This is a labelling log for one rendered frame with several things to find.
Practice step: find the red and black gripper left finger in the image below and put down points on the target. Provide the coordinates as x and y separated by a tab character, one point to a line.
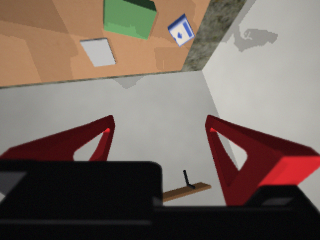
62	146

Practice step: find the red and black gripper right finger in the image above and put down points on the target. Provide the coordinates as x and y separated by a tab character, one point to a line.
271	161

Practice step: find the grey flat plate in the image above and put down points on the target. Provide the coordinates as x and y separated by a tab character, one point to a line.
99	51

